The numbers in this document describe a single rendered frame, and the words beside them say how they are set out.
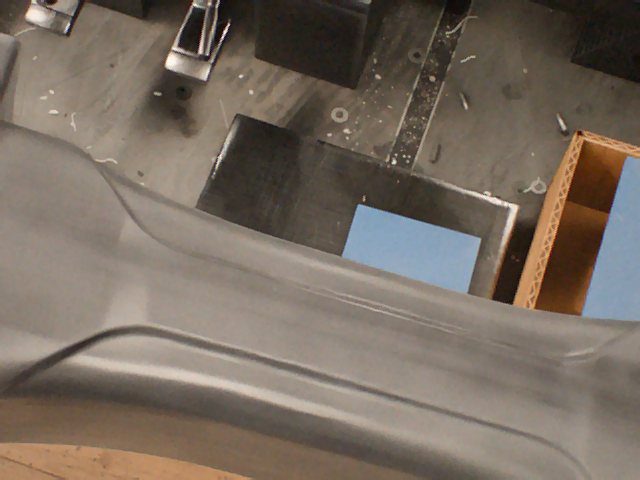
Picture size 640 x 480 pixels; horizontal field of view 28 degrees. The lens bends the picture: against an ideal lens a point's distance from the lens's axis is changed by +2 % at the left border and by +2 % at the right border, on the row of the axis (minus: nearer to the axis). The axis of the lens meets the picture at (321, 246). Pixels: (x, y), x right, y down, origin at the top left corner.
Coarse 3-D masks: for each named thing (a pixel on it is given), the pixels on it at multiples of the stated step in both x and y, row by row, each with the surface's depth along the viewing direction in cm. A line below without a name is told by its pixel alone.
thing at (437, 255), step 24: (360, 216) 69; (384, 216) 69; (360, 240) 69; (384, 240) 69; (408, 240) 69; (432, 240) 69; (456, 240) 69; (384, 264) 68; (408, 264) 68; (432, 264) 68; (456, 264) 68; (456, 288) 68
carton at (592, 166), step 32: (576, 160) 66; (608, 160) 68; (576, 192) 72; (608, 192) 71; (544, 224) 67; (576, 224) 72; (544, 256) 64; (576, 256) 71; (544, 288) 70; (576, 288) 70
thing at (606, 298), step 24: (624, 168) 64; (624, 192) 63; (624, 216) 63; (624, 240) 62; (600, 264) 62; (624, 264) 62; (600, 288) 61; (624, 288) 61; (600, 312) 61; (624, 312) 61
